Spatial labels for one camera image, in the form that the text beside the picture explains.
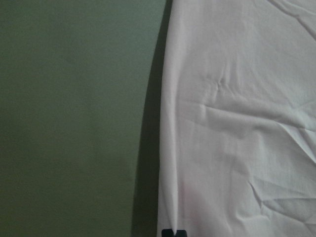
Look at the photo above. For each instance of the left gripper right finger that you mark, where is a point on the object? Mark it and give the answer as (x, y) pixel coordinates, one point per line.
(181, 233)

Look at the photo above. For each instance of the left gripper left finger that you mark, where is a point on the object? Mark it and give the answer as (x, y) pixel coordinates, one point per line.
(167, 233)

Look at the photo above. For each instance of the pink Snoopy t-shirt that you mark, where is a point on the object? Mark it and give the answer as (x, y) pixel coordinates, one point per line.
(238, 119)

